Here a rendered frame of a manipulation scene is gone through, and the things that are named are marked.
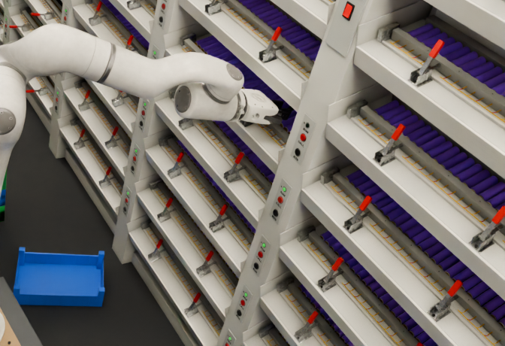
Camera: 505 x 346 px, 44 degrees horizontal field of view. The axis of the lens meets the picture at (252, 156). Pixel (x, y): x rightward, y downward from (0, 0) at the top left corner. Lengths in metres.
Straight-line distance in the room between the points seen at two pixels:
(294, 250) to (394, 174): 0.42
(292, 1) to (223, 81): 0.25
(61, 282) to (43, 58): 1.25
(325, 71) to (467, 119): 0.36
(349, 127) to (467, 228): 0.35
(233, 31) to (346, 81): 0.43
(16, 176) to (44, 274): 0.58
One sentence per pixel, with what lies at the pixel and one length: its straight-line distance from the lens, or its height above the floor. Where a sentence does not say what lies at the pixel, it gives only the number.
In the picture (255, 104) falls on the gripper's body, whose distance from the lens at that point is 1.54.
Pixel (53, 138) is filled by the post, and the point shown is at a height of 0.08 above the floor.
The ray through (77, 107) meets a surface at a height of 0.36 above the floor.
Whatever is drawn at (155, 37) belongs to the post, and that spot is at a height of 0.94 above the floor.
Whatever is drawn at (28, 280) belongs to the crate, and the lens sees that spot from 2.43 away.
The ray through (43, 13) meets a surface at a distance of 2.92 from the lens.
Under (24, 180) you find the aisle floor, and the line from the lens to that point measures 2.86.
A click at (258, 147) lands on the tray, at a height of 0.93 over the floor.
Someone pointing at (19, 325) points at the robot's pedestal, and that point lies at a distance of 1.95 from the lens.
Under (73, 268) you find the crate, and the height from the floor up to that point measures 0.00.
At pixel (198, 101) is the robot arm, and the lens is 1.42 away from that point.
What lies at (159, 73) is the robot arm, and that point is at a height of 1.14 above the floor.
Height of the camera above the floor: 1.78
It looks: 33 degrees down
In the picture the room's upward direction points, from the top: 18 degrees clockwise
